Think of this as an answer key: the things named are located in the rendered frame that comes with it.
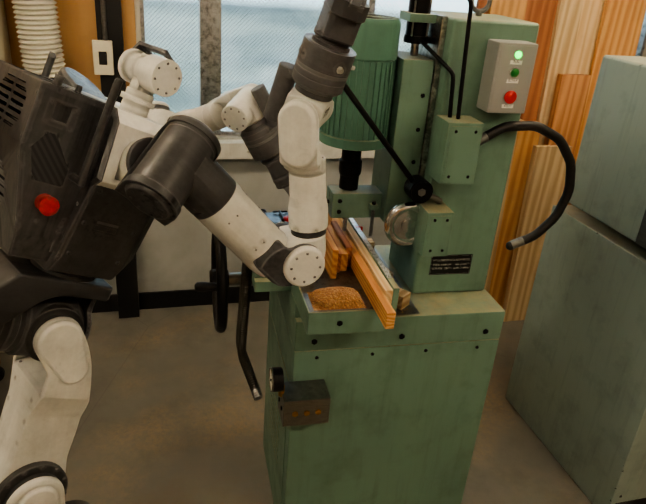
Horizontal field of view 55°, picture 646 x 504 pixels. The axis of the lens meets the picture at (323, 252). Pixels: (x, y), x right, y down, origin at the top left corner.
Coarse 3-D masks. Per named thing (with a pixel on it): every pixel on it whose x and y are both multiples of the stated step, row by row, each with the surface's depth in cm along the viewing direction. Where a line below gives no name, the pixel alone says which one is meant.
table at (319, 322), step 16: (352, 272) 159; (256, 288) 158; (272, 288) 159; (288, 288) 160; (304, 288) 149; (304, 304) 143; (368, 304) 145; (304, 320) 144; (320, 320) 141; (336, 320) 142; (352, 320) 143; (368, 320) 144
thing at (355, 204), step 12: (336, 192) 163; (348, 192) 163; (360, 192) 164; (372, 192) 165; (336, 204) 163; (348, 204) 164; (360, 204) 165; (336, 216) 165; (348, 216) 165; (360, 216) 166
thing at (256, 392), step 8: (248, 272) 162; (240, 280) 168; (248, 280) 163; (240, 288) 169; (248, 288) 163; (240, 296) 169; (248, 296) 164; (240, 304) 170; (248, 304) 166; (240, 312) 167; (248, 312) 167; (240, 320) 167; (240, 328) 168; (240, 336) 168; (240, 344) 169; (240, 352) 170; (240, 360) 169; (248, 360) 172; (248, 368) 168; (248, 376) 166; (248, 384) 166; (256, 384) 166; (256, 392) 164; (256, 400) 164
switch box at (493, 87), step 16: (496, 48) 141; (512, 48) 141; (528, 48) 141; (496, 64) 142; (512, 64) 142; (528, 64) 143; (496, 80) 143; (528, 80) 145; (480, 96) 149; (496, 96) 145; (496, 112) 147; (512, 112) 148
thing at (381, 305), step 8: (328, 216) 184; (328, 224) 184; (344, 232) 172; (352, 256) 160; (360, 256) 159; (352, 264) 160; (360, 264) 154; (360, 272) 153; (368, 272) 151; (360, 280) 153; (368, 280) 147; (368, 288) 147; (376, 288) 144; (368, 296) 147; (376, 296) 141; (384, 296) 141; (376, 304) 141; (384, 304) 137; (376, 312) 141; (384, 312) 136; (392, 312) 134; (384, 320) 136; (392, 320) 135; (392, 328) 136
